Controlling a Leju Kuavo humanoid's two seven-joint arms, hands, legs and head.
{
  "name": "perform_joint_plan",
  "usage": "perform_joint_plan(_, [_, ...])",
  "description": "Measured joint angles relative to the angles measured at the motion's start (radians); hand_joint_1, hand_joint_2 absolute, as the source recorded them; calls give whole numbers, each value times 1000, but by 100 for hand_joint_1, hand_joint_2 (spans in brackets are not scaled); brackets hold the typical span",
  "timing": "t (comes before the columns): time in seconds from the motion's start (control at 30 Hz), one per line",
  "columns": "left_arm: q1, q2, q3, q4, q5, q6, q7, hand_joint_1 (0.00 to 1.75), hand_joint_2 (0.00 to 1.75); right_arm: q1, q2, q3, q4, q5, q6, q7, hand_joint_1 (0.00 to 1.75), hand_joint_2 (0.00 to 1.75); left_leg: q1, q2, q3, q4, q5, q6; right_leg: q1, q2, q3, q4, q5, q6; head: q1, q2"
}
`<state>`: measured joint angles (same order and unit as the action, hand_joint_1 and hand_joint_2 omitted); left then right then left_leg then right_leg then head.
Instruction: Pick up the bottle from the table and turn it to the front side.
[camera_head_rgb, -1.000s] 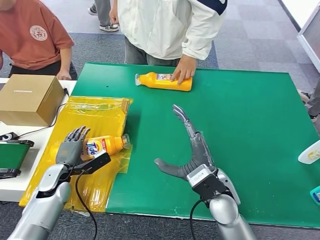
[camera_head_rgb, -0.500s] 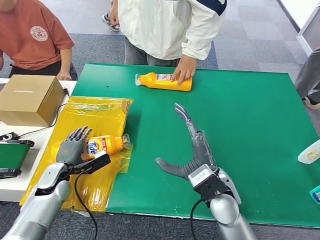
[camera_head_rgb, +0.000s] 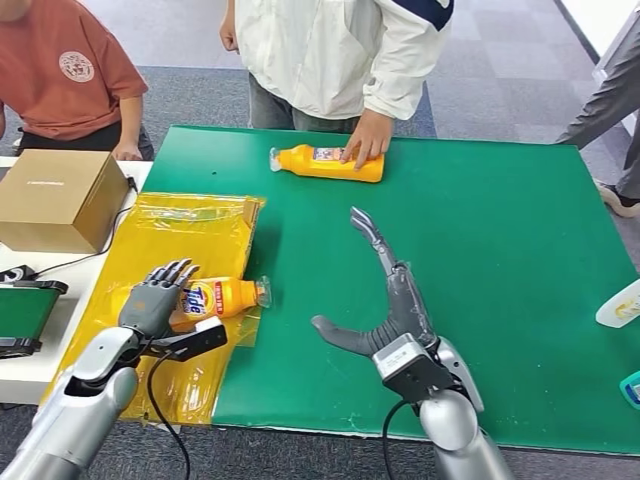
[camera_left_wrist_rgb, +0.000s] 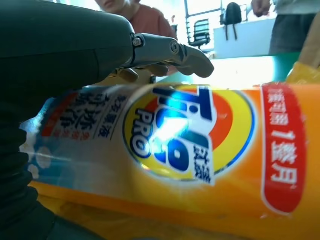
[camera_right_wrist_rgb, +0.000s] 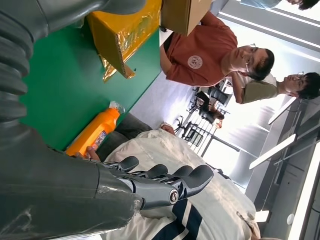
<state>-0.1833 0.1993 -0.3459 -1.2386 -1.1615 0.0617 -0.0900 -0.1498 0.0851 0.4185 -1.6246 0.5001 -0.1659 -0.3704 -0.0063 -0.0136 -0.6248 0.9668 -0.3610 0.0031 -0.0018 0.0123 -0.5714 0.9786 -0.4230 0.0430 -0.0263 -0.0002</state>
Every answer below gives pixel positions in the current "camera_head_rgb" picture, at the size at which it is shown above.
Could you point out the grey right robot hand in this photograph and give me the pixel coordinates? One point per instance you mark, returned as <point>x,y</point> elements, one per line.
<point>404,308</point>

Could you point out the person's right hand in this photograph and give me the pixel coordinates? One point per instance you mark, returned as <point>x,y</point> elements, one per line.
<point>229,33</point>

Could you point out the person's left hand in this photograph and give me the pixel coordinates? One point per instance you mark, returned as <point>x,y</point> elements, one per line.
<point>370,136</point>
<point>126,152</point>

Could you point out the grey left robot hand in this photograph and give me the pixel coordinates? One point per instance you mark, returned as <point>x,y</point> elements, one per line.
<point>150,305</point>

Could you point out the orange detergent bottle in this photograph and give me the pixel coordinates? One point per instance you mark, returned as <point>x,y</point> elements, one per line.
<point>305,162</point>
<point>225,298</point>

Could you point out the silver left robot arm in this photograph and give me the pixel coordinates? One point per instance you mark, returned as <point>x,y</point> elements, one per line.
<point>70,424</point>

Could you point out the white plastic bottle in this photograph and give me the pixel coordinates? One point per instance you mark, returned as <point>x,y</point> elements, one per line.
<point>620,308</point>

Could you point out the yellow plastic bag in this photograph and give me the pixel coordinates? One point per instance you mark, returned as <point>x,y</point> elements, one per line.
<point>190,228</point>

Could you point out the white side table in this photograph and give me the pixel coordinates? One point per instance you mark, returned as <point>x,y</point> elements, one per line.
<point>75,278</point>

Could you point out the brown cardboard box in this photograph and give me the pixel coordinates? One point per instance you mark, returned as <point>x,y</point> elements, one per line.
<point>55,199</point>

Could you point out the person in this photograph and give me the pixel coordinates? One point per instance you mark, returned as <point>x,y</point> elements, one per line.
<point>60,86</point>
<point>320,53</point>
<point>605,99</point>

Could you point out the green table mat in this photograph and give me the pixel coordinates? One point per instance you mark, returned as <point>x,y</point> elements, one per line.
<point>500,252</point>

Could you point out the black-framed green screen device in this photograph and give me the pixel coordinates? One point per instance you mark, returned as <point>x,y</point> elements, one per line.
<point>25,311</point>

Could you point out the small black device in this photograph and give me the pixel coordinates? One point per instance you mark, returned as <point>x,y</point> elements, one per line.
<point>15,273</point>

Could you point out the teal plastic container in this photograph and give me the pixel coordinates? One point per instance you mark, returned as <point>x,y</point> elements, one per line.
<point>632,391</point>

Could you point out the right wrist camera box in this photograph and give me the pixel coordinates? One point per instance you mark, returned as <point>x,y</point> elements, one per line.
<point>410,371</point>

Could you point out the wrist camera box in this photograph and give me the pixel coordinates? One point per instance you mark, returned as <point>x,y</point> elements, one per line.
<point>200,341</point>
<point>410,371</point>

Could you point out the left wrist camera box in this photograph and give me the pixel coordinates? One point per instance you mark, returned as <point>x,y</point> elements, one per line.
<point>200,341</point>

